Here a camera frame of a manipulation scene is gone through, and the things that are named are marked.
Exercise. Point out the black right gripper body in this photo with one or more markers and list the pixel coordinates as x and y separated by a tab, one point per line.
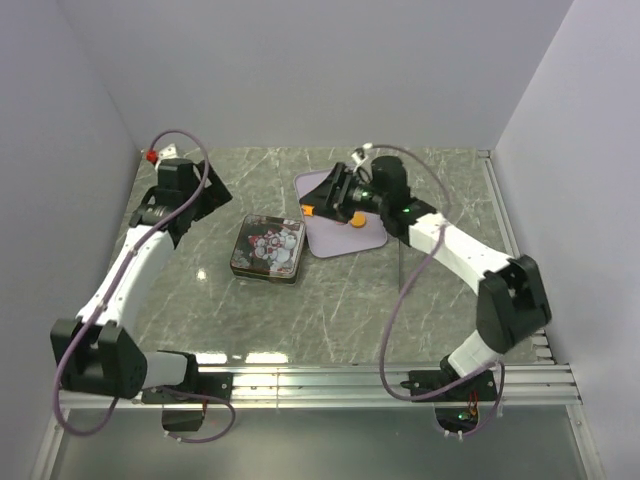
353	197

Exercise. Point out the lilac plastic tray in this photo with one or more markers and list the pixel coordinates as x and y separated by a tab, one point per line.
328	231

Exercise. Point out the gold tin lid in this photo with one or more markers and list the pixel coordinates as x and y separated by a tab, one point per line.
269	240

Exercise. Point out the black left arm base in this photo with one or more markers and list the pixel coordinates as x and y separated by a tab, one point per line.
184	407

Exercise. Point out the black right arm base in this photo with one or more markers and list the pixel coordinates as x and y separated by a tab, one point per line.
462	409

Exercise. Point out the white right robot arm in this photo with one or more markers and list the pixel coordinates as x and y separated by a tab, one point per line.
512	303

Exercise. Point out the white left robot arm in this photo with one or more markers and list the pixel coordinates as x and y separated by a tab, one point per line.
95	352

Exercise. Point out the orange round cookie front right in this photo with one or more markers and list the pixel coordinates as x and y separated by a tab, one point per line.
359	220

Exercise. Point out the orange flower cookie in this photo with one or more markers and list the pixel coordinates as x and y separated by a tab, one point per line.
307	210

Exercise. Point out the gold cookie tin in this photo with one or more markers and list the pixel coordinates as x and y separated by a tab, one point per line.
287	275

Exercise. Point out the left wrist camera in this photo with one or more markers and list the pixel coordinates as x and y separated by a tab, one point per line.
156	157

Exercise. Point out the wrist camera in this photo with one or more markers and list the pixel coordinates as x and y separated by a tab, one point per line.
156	157
360	155

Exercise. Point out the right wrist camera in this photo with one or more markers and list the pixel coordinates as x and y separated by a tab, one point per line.
360	155

